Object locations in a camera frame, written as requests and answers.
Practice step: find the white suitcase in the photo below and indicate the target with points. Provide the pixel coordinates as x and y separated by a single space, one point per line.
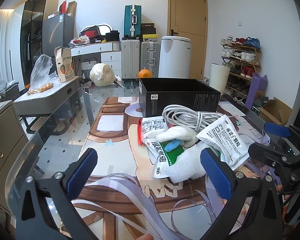
130 58

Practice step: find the white curtain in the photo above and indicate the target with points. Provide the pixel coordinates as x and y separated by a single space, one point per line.
1 47

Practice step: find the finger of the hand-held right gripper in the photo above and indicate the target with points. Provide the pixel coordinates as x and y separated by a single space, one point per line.
277 129
265 152

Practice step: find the white dresser with drawers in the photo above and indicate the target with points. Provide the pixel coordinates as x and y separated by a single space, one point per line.
107 55

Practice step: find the grey bedside cabinet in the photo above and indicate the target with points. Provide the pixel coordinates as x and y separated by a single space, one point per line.
5 150

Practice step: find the red black shoe box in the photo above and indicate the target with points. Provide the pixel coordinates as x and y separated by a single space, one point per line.
91 32

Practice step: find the teal suitcase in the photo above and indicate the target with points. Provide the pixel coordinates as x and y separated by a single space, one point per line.
132 21

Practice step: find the dark green box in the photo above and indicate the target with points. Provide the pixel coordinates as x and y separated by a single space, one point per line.
260 103

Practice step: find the orange fruit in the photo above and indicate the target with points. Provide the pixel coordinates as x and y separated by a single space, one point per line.
145 73

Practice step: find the plate of food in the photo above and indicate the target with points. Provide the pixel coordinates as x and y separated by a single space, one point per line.
79 41

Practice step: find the cream mesh-wrapped bundle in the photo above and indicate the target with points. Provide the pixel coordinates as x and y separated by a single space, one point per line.
102 75

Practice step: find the cream cylindrical tumbler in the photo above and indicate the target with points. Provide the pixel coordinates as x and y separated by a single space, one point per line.
219 78

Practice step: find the white foam wrap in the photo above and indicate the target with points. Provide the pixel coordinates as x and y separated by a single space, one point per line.
187 165

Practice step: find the brown cardboard carton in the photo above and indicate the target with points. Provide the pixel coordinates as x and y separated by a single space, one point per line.
275 111

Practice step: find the clear plastic bag of kumquats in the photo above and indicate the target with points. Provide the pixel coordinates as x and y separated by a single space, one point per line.
42 75

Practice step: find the grey woven basket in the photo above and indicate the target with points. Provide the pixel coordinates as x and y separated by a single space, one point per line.
88 71

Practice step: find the bed with grey clothes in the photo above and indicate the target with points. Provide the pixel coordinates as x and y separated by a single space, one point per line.
3 87

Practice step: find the white red-edged medicine packet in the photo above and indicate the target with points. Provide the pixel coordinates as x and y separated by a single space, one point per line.
152 127

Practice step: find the silver suitcase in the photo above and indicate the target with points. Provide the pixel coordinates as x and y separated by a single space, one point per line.
150 57

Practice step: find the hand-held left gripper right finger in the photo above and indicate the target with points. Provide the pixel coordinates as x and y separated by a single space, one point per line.
215 175

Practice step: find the small blue soft piece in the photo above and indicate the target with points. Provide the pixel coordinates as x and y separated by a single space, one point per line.
172 145

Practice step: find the plain white medicine packet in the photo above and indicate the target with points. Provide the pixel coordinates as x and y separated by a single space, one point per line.
225 140

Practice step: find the stacked black gift boxes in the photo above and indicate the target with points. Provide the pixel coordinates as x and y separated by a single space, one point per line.
149 31

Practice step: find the printed fruit carton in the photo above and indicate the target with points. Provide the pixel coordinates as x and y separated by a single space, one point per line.
65 65

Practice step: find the grey fridge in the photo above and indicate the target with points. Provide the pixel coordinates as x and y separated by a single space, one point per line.
56 32

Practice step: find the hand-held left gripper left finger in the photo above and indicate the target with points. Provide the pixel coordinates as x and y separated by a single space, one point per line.
82 175

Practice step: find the printed cartoon table mat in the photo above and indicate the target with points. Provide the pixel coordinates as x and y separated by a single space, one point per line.
115 197

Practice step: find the wooden shoe rack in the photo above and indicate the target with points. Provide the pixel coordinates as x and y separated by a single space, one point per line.
245 66

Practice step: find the white floor appliance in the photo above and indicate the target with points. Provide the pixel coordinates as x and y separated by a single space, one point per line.
174 57

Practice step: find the flat cardboard packaging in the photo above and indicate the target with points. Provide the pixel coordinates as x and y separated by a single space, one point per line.
71 8

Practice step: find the green white medicine packet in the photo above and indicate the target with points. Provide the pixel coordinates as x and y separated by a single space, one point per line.
165 160

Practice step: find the black bag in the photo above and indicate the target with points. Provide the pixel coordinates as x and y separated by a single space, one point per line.
112 36

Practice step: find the grey side table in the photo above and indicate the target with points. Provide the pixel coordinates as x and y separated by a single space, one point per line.
47 97

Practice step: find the dark glass wardrobe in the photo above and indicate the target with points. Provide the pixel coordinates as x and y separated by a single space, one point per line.
31 30

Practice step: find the wooden door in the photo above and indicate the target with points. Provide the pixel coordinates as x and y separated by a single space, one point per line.
187 17

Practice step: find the shoe rack with shoes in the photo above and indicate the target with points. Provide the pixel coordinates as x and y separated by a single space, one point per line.
240 55

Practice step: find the black cardboard box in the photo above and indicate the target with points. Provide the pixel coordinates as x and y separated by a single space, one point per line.
180 97

